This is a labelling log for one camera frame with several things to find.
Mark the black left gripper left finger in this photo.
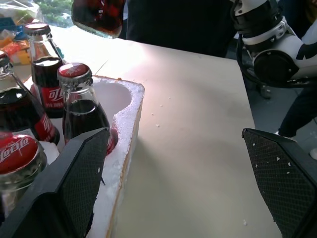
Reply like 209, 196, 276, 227
0, 127, 111, 238

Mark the person in black clothing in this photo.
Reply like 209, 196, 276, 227
125, 0, 240, 60

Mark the glass cola bottle red cap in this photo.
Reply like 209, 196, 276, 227
23, 22, 67, 119
0, 131, 48, 216
0, 51, 61, 147
56, 62, 119, 156

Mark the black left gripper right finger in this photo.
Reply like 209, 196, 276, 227
241, 127, 317, 238

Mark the silver robot body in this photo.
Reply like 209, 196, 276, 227
232, 0, 317, 86

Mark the white foam bottle crate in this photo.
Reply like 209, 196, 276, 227
24, 75, 145, 238

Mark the yellow orange package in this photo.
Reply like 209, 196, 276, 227
3, 39, 32, 65

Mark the glass cola bottle red label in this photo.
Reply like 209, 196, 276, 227
71, 0, 126, 40

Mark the clear plastic bag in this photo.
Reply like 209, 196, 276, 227
0, 0, 44, 25

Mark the dark trousered person leg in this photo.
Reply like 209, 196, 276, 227
277, 84, 317, 138

